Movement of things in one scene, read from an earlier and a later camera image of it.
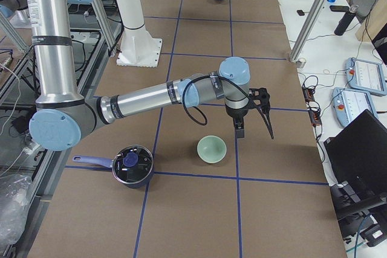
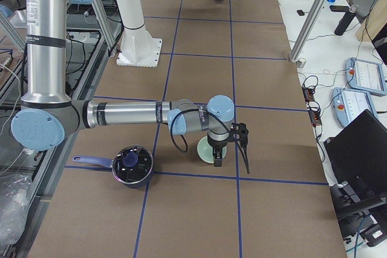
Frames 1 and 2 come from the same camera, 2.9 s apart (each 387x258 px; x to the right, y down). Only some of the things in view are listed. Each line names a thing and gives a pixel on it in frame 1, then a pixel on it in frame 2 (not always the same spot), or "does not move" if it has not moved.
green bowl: (211, 148) does not move
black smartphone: (339, 8) does not move
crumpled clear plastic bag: (15, 191) does not move
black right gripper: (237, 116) → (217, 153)
